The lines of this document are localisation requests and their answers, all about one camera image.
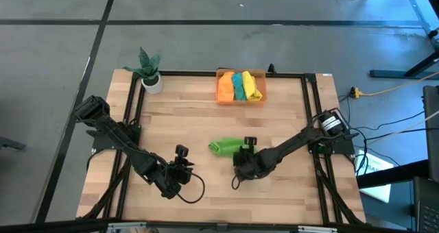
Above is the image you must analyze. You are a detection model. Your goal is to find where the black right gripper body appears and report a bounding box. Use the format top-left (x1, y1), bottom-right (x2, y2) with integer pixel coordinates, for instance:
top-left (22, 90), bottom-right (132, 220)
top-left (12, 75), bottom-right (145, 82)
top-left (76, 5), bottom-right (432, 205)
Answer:
top-left (232, 149), bottom-right (277, 183)

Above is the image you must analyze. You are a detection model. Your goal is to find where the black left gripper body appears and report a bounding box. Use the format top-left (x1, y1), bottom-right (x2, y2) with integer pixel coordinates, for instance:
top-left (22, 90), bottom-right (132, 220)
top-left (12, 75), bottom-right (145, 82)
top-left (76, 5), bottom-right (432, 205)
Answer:
top-left (152, 160), bottom-right (195, 200)

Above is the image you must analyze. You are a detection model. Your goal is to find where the green microfiber towel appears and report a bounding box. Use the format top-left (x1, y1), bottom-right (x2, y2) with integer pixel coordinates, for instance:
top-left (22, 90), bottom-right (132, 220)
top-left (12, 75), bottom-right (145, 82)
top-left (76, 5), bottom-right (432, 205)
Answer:
top-left (208, 137), bottom-right (257, 158)

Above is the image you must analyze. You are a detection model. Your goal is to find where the teal microfiber towel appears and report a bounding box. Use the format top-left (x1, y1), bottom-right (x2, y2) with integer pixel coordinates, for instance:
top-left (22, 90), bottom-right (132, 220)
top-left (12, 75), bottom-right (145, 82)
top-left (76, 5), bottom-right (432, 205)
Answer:
top-left (231, 72), bottom-right (248, 101)

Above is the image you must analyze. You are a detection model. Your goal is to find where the yellow microfiber towel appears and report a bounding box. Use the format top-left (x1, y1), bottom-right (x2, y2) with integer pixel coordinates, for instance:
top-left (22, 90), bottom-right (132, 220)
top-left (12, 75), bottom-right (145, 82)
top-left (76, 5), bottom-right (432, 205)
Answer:
top-left (241, 71), bottom-right (263, 102)

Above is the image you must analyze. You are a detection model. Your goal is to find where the orange microfiber towel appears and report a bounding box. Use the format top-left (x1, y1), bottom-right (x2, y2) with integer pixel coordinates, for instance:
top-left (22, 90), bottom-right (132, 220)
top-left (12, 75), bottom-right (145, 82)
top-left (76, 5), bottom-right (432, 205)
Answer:
top-left (217, 71), bottom-right (236, 103)

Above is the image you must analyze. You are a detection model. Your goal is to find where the orange plastic basket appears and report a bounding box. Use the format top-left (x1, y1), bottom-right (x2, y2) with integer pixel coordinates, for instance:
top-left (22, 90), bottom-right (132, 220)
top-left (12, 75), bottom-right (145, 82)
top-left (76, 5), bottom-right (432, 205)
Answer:
top-left (215, 68), bottom-right (268, 107)

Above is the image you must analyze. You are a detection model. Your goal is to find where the black beam with silver brackets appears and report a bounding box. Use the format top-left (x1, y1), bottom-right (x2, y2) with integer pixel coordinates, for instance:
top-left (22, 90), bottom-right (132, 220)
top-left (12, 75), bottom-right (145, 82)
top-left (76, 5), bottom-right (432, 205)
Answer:
top-left (0, 219), bottom-right (439, 233)

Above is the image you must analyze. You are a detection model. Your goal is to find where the white plant pot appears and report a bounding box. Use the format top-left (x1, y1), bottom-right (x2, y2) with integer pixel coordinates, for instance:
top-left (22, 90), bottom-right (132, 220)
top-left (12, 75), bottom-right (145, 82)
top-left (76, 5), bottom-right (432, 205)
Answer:
top-left (141, 73), bottom-right (164, 95)

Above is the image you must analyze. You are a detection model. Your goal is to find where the green artificial plant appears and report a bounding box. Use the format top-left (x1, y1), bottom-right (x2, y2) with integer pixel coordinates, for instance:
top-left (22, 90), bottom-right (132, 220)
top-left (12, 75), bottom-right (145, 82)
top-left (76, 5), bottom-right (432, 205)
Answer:
top-left (122, 47), bottom-right (162, 80)

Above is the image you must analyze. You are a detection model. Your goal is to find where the white printed box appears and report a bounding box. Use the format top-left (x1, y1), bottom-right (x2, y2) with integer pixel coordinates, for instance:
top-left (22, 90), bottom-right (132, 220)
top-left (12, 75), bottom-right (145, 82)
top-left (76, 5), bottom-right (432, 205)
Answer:
top-left (355, 149), bottom-right (394, 204)

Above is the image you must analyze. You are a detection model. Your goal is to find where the black desk edge bar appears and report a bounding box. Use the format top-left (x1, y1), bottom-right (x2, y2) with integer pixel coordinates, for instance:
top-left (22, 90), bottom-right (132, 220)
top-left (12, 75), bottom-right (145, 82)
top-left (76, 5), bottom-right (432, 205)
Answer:
top-left (356, 159), bottom-right (430, 190)

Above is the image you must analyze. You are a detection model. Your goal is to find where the dark floor object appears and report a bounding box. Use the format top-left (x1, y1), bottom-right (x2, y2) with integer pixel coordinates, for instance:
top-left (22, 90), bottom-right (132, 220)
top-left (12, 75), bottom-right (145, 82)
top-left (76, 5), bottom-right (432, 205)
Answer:
top-left (0, 135), bottom-right (27, 151)

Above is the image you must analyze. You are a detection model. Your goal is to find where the black keyboard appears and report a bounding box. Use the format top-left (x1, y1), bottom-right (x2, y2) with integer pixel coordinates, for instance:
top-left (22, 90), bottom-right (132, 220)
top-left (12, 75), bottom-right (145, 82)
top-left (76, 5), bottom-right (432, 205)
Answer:
top-left (412, 176), bottom-right (439, 233)

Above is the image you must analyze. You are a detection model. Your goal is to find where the black aluminium table frame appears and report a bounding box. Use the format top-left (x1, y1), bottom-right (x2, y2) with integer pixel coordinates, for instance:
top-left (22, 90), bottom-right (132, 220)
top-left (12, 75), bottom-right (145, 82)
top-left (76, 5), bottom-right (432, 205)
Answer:
top-left (80, 69), bottom-right (370, 227)

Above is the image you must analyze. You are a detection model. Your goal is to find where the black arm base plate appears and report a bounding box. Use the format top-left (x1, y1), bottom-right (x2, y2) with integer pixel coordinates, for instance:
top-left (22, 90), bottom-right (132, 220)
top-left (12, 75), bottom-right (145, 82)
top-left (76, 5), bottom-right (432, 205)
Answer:
top-left (86, 123), bottom-right (141, 151)
top-left (307, 127), bottom-right (356, 156)

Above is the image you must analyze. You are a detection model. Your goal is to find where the black floor cable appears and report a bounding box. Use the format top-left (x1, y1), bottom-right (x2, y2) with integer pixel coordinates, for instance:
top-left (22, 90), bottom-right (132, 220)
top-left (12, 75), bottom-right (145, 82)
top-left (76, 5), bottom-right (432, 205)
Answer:
top-left (356, 110), bottom-right (426, 133)

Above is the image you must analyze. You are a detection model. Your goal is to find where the yellow extension cord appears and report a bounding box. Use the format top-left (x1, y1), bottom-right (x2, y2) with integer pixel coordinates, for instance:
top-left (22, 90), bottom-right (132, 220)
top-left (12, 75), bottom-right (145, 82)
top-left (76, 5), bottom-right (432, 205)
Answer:
top-left (349, 71), bottom-right (439, 99)

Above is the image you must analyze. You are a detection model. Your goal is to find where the white cable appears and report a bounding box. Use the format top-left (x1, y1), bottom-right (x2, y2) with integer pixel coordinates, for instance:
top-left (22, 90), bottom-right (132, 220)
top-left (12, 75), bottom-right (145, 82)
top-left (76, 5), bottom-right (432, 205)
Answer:
top-left (387, 109), bottom-right (439, 138)

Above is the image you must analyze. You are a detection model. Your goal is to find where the black desk leg frame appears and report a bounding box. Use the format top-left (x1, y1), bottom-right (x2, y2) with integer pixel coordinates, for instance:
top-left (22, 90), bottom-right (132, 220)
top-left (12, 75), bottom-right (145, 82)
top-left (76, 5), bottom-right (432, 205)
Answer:
top-left (369, 0), bottom-right (439, 80)

